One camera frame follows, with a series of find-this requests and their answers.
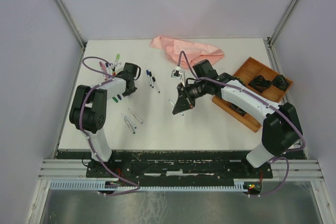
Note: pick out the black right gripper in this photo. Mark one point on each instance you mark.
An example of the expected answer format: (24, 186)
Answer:
(185, 101)

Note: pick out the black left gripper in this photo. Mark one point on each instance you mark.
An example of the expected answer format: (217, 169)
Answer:
(129, 92)

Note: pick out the green-tipped white pen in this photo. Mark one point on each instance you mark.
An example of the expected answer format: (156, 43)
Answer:
(128, 124)

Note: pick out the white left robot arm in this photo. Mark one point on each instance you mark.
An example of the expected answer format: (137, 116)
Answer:
(88, 111)

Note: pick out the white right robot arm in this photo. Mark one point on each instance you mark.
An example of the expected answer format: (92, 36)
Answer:
(281, 126)

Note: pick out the light green capped pen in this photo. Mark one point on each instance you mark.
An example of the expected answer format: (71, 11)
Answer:
(117, 60)

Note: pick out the magenta capped pen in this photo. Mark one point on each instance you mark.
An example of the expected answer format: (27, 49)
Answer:
(103, 69)

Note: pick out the pink cloth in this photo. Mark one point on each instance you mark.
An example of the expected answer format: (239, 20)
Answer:
(194, 51)

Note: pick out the wooden compartment tray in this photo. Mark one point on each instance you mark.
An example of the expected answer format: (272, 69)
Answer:
(260, 79)

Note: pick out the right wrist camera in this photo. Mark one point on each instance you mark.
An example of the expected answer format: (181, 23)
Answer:
(178, 73)

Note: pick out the black mounting base plate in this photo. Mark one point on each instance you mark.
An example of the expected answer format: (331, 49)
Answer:
(179, 168)

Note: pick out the aluminium frame post left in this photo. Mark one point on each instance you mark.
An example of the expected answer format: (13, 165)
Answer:
(70, 22)

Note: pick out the aluminium frame post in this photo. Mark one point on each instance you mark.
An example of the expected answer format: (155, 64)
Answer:
(282, 22)
(70, 22)

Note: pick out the aluminium frame post right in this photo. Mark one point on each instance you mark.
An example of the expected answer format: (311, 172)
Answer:
(282, 22)

